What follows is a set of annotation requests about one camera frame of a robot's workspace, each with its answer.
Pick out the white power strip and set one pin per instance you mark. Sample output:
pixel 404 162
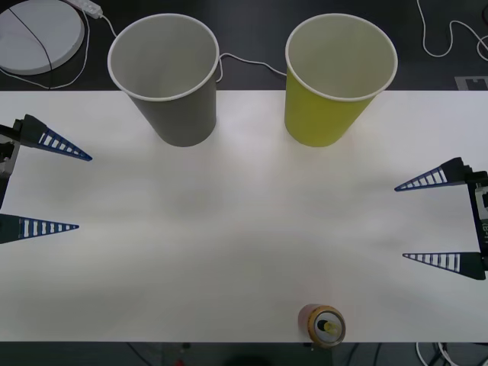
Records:
pixel 89 7

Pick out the yellow-green plastic waste bin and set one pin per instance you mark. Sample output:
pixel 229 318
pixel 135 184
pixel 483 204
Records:
pixel 320 118

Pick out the white round disc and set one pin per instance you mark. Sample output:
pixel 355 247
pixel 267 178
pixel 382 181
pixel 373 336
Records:
pixel 23 42

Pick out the gold and red drink can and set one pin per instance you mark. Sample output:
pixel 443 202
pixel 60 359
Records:
pixel 326 328

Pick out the grey plastic waste bin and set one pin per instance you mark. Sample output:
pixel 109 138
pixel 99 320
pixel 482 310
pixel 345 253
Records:
pixel 179 118

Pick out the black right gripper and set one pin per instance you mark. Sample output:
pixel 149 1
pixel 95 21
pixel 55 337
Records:
pixel 481 213

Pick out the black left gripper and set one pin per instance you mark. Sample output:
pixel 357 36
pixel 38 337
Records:
pixel 7 152

